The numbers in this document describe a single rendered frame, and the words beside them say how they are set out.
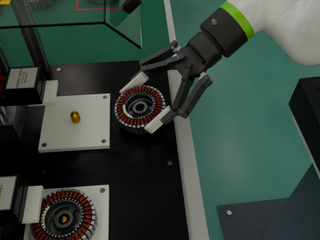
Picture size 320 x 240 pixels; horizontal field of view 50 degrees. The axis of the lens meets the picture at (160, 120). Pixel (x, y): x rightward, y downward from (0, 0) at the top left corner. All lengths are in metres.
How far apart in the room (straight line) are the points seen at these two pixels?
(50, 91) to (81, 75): 0.19
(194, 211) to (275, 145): 1.11
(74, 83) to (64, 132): 0.16
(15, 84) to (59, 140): 0.15
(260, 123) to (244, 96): 0.19
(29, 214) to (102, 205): 0.15
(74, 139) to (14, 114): 0.14
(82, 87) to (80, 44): 0.19
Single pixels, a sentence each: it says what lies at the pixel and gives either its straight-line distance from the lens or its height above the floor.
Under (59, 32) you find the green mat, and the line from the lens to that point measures 1.09.
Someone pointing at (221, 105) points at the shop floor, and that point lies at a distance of 1.86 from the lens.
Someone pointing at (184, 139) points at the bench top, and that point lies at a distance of 0.79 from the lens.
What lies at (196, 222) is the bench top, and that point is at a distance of 0.70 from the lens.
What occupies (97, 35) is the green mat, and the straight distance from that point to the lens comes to 1.05.
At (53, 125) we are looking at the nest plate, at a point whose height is 0.78.
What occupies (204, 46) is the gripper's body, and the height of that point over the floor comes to 0.93.
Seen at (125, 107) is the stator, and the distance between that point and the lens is 0.77.
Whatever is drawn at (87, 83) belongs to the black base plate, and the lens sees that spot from 0.89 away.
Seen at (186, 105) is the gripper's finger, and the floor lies 0.86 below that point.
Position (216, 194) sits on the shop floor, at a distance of 1.57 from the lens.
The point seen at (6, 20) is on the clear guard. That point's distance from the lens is 0.61.
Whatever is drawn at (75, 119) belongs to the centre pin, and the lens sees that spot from 0.78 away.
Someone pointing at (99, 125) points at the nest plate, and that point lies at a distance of 0.78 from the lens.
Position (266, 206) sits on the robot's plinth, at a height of 0.02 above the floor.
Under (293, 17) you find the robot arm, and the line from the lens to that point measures 0.71.
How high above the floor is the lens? 1.40
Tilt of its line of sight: 52 degrees down
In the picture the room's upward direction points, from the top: straight up
